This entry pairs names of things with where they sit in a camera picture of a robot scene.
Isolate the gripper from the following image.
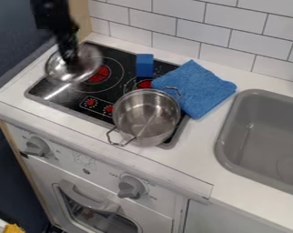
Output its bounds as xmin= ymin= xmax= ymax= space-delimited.
xmin=55 ymin=25 xmax=83 ymax=66

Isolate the silver pot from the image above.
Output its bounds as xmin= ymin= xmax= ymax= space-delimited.
xmin=105 ymin=86 xmax=185 ymax=148

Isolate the silver pot lid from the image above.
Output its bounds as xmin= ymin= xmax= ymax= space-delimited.
xmin=44 ymin=45 xmax=106 ymax=84

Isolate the toy stove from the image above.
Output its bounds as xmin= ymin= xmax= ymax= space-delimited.
xmin=24 ymin=41 xmax=192 ymax=150

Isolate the blue block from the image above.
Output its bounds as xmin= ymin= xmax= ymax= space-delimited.
xmin=134 ymin=53 xmax=157 ymax=79

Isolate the blue cloth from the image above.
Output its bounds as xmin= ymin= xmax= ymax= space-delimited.
xmin=150 ymin=59 xmax=239 ymax=120

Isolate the toy sink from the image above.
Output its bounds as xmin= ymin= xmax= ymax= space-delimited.
xmin=213 ymin=88 xmax=293 ymax=199

